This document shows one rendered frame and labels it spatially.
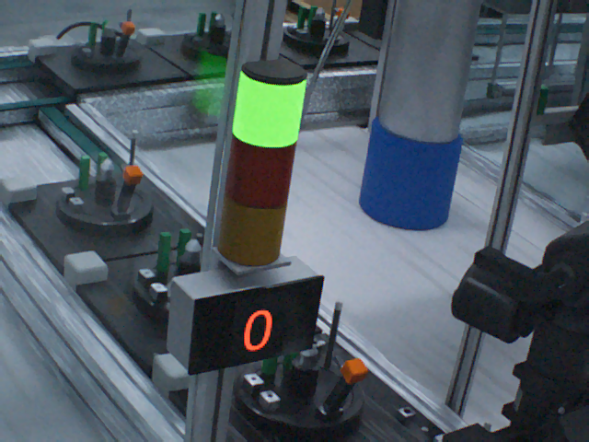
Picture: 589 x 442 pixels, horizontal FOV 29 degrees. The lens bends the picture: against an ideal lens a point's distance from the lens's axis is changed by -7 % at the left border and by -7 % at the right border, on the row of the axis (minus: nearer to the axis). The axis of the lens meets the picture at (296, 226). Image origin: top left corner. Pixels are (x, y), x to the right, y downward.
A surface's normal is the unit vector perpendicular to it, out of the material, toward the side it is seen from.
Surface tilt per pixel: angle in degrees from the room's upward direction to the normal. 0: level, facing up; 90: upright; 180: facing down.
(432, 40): 90
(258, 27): 90
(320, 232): 0
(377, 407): 0
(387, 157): 90
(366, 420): 0
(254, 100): 90
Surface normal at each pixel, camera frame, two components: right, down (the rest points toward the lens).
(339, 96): 0.55, 0.43
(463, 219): 0.14, -0.89
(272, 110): 0.10, 0.44
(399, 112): -0.59, 0.28
